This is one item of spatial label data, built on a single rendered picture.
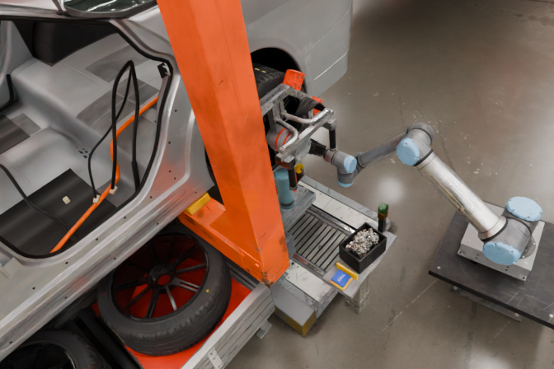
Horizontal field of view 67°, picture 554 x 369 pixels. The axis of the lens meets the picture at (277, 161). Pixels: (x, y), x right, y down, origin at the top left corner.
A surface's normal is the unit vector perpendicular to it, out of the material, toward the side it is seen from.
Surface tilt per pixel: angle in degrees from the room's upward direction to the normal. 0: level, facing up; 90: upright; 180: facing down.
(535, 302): 0
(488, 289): 0
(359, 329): 0
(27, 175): 50
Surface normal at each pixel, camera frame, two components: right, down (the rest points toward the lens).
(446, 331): -0.12, -0.71
